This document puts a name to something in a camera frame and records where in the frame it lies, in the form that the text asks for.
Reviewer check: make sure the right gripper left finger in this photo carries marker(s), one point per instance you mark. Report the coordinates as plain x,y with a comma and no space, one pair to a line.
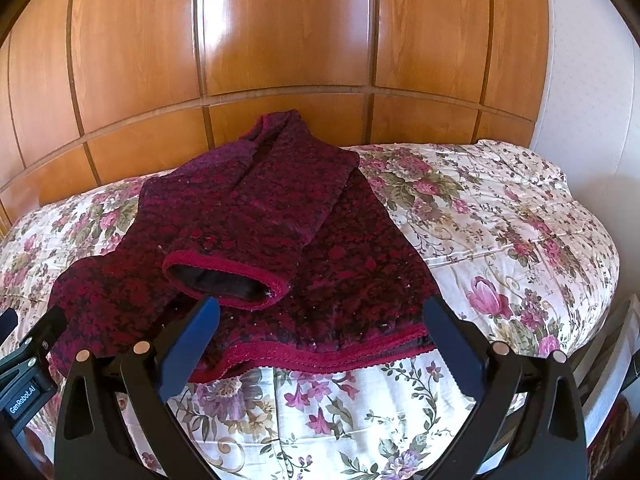
93,442

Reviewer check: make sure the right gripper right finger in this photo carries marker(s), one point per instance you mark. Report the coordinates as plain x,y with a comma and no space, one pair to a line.
550,439

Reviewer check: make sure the floral quilted bedspread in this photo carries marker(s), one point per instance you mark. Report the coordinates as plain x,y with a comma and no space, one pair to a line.
509,246

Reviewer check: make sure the white radiator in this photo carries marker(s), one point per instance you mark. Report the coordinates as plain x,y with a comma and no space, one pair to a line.
601,370

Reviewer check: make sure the burgundy floral knit garment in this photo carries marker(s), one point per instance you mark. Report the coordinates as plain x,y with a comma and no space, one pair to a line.
285,232

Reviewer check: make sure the wooden panelled wardrobe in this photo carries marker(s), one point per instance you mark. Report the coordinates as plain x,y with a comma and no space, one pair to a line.
94,91

